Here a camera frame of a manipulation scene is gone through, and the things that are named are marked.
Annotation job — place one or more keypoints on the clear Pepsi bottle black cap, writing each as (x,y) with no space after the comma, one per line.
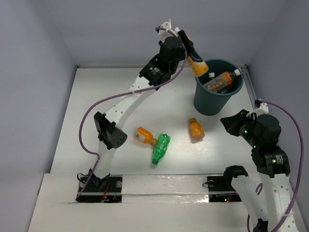
(226,89)

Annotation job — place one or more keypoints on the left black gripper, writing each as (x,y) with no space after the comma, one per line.
(183,35)

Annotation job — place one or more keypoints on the clear Pocari bottle white cap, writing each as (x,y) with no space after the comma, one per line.
(211,76)

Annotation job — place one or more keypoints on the crushed green plastic bottle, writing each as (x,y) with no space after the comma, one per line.
(160,148)

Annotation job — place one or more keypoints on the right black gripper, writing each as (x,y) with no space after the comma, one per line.
(231,123)

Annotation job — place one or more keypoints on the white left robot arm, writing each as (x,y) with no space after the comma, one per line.
(156,73)

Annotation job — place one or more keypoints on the small orange juice bottle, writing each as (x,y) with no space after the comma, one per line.
(195,129)

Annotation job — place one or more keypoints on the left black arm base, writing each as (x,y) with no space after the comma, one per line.
(107,190)

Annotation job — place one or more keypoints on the dark teal plastic bin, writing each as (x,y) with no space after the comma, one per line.
(211,103)

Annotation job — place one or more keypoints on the silver tape strip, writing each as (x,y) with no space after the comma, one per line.
(164,189)

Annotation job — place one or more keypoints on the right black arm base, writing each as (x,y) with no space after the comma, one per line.
(219,191)

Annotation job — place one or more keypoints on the orange bottle blue label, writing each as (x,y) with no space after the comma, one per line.
(196,63)

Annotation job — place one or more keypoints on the small orange bottle white label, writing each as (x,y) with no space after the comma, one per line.
(145,136)

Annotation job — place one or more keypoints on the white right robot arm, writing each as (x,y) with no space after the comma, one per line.
(275,214)

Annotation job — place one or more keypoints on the tall orange bottle white cap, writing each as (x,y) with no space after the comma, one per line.
(223,80)

